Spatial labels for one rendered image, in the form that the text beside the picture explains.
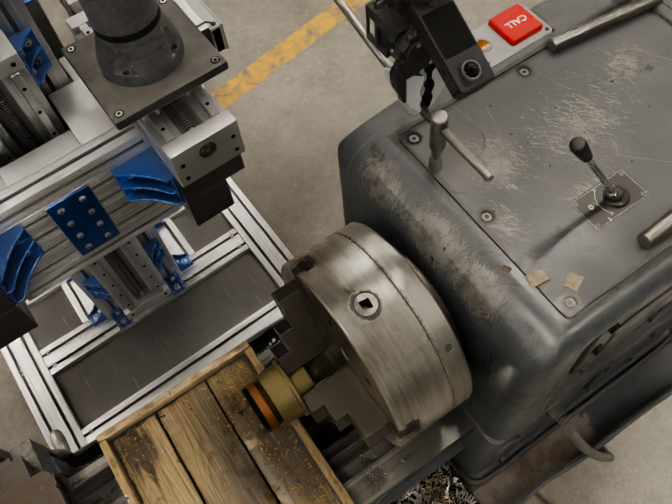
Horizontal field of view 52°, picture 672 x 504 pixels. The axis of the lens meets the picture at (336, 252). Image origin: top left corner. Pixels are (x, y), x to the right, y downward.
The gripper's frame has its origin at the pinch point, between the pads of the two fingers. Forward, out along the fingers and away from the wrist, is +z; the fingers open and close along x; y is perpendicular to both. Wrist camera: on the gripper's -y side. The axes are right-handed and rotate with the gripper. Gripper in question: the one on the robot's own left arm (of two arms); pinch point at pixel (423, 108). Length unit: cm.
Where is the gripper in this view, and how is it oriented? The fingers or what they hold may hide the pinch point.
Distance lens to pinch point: 91.1
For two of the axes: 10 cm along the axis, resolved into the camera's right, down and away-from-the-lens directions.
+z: 0.7, 4.8, 8.8
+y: -5.6, -7.1, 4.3
